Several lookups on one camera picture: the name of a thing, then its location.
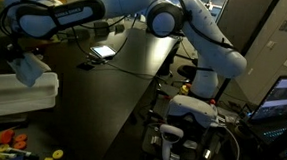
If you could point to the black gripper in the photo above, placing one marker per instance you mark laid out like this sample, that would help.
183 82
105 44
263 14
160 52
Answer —
13 50

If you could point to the white terry towel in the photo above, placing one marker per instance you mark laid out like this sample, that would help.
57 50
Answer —
27 69

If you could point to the white plastic bin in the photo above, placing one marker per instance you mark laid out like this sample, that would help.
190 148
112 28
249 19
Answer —
15 95

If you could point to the orange plastic cup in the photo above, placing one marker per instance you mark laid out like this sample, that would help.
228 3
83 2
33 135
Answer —
6 136

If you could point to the orange disc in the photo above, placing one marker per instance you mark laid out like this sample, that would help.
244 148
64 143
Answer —
21 137
19 145

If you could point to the marker with green cap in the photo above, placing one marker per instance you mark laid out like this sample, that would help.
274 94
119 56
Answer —
25 154

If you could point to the silver marker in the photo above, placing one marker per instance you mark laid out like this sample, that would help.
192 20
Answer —
0 154

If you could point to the yellow disc with hole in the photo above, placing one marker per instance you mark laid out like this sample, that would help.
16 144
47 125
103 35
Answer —
57 154

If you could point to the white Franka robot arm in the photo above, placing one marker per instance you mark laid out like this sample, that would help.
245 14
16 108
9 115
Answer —
215 54

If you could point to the lit smartphone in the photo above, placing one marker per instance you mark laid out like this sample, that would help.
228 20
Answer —
102 50

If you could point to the small dark box on table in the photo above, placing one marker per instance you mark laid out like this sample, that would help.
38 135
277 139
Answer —
120 27

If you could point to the white VR controller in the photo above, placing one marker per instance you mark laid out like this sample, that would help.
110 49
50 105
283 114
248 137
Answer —
170 138

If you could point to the white VR headset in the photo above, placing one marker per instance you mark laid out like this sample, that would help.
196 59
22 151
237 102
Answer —
192 108

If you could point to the red knob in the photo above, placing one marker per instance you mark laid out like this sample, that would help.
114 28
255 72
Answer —
212 101

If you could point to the open laptop with lit keyboard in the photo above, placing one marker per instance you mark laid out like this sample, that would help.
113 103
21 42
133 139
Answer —
279 98

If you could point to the white wall switch plate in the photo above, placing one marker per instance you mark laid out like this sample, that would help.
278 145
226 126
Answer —
271 44

